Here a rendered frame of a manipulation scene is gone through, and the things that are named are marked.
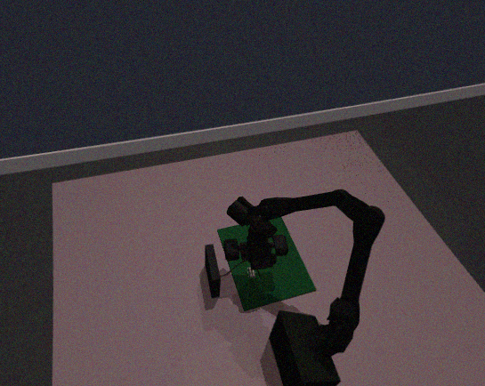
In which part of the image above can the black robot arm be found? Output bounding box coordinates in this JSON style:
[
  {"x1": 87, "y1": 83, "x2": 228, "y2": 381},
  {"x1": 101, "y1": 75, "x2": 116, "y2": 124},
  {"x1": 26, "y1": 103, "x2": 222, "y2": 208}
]
[{"x1": 227, "y1": 189, "x2": 385, "y2": 361}]

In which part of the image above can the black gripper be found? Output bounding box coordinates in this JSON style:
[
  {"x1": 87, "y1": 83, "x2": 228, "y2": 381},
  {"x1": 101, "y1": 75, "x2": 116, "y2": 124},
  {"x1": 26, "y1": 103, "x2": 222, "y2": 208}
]
[{"x1": 223, "y1": 234, "x2": 288, "y2": 262}]

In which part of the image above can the green circuit board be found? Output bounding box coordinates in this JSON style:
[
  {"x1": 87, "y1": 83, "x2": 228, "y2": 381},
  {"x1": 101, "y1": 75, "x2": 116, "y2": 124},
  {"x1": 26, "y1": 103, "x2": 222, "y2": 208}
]
[{"x1": 217, "y1": 217, "x2": 317, "y2": 311}]

